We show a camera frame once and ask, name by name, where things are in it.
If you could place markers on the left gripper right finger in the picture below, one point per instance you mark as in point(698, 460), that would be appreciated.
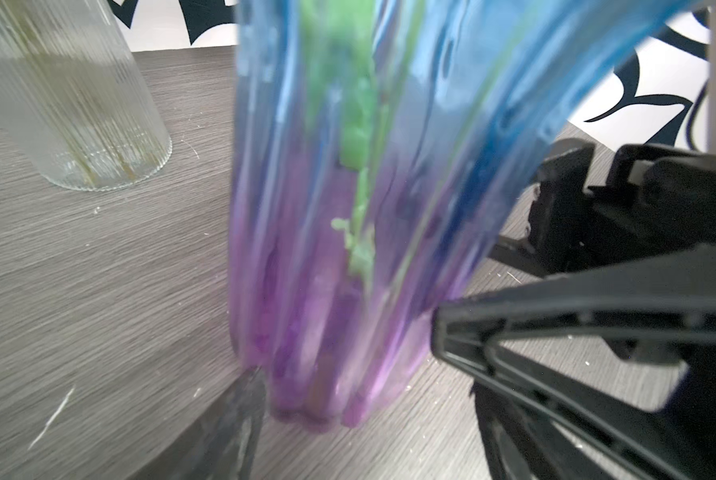
point(520, 444)

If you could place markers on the blue purple glass vase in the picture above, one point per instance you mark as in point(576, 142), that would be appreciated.
point(379, 147)

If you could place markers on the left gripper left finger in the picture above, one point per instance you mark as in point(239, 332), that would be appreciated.
point(222, 442)

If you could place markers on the clear glass vase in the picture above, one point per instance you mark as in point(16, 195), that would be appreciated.
point(73, 98)

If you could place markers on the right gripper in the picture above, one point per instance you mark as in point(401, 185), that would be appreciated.
point(621, 360)

